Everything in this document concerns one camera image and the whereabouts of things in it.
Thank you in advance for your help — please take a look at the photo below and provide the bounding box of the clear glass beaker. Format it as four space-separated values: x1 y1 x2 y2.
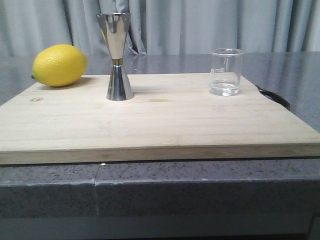
209 48 245 97

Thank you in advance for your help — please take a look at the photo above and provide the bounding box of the black cutting board handle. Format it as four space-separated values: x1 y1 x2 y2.
256 85 291 111

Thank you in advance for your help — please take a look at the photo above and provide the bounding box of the yellow lemon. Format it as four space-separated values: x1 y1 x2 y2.
32 44 88 87

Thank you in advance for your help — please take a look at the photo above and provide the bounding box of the wooden cutting board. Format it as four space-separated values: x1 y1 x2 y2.
0 73 320 165

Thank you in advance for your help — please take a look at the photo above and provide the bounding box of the grey curtain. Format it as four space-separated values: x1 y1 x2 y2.
0 0 320 57

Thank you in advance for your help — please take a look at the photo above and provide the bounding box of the steel double jigger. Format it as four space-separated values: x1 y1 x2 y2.
96 13 134 101

